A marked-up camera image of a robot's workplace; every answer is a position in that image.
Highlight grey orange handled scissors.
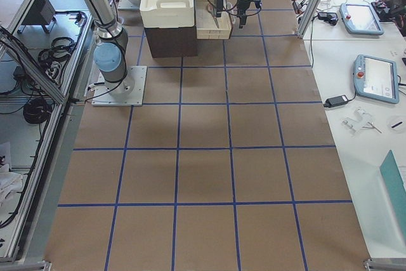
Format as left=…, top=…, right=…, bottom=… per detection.
left=206, top=3, right=219, bottom=29

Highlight white plastic tray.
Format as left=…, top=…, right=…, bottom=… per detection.
left=140, top=0, right=195, bottom=29

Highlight dark brown wooden cabinet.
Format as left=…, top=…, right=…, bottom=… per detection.
left=145, top=26, right=197, bottom=58

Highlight blue teach pendant far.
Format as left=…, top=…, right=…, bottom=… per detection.
left=339, top=3, right=384, bottom=36

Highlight blue teach pendant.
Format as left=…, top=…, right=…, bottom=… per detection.
left=353, top=55, right=399, bottom=104
left=339, top=3, right=384, bottom=36

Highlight black power adapter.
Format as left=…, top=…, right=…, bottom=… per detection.
left=324, top=95, right=349, bottom=108

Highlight blue teach pendant near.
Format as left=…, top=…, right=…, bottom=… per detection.
left=353, top=55, right=399, bottom=104

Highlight teal folder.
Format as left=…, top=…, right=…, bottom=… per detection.
left=379, top=150, right=405, bottom=225

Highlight white crumpled cloth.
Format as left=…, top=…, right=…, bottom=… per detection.
left=1, top=164, right=23, bottom=205

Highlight wooden drawer with white handle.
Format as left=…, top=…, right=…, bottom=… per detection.
left=195, top=0, right=236, bottom=40

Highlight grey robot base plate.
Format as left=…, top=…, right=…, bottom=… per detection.
left=91, top=66, right=147, bottom=107

